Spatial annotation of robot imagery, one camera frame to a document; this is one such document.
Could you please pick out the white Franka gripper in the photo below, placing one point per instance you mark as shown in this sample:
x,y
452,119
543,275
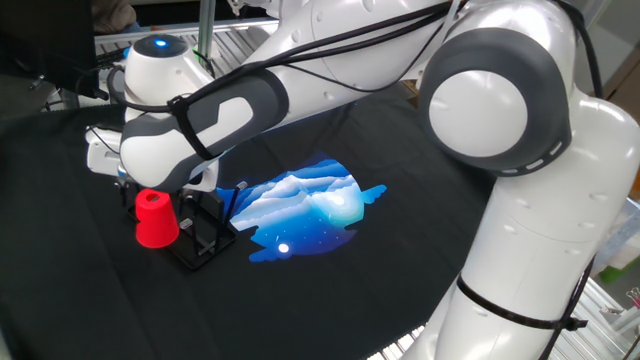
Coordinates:
x,y
102,157

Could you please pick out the red plastic cup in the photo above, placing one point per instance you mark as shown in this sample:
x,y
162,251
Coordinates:
x,y
156,225

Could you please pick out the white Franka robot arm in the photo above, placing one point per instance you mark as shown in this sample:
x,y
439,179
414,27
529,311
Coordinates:
x,y
500,115

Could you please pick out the black computer keyboard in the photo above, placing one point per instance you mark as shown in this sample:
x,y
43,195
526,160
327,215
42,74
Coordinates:
x,y
110,60

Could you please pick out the black computer monitor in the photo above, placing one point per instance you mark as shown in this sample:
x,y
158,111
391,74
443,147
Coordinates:
x,y
45,45

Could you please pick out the black cloth with blue print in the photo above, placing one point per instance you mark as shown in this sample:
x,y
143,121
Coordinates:
x,y
325,300

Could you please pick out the pink binder clips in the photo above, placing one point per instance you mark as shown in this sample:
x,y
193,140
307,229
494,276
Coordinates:
x,y
635,297

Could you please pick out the silver camera box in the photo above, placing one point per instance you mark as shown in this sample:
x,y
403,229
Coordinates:
x,y
121,171

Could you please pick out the aluminium frame bar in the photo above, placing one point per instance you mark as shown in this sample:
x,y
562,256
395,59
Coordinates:
x,y
206,25

